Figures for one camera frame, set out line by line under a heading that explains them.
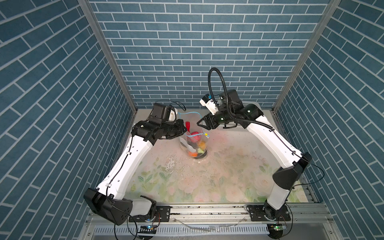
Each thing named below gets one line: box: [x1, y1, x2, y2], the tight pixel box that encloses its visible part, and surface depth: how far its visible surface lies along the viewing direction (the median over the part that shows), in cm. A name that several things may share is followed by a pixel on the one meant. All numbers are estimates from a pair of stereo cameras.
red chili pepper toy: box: [185, 121, 191, 133], surface depth 88 cm
